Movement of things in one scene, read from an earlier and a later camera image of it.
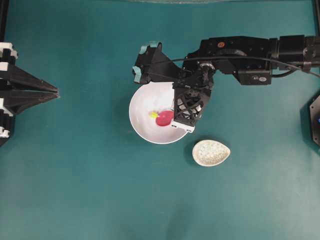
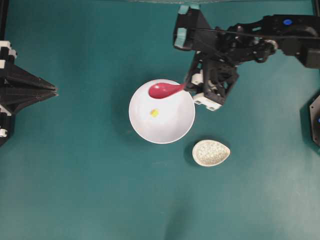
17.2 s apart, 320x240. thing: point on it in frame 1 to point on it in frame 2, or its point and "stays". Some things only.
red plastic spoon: (165, 117) to (160, 90)
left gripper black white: (9, 55) stays
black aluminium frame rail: (4, 10) stays
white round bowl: (154, 97) stays
